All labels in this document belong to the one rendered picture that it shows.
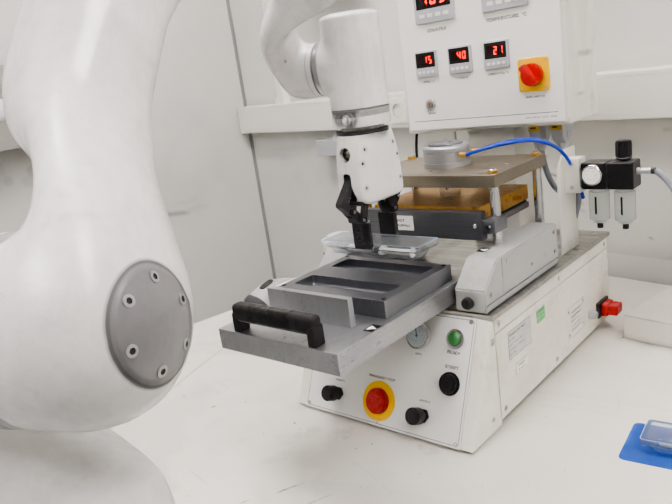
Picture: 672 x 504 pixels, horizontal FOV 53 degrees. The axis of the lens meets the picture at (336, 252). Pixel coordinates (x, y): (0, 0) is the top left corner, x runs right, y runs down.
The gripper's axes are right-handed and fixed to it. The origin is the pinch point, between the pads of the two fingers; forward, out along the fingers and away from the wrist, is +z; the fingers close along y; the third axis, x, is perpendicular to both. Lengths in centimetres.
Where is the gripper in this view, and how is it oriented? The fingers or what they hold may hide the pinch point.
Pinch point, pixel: (376, 231)
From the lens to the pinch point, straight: 102.1
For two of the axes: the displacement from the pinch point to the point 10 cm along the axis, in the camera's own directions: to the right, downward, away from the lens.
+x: -7.5, -0.7, 6.6
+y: 6.4, -2.8, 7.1
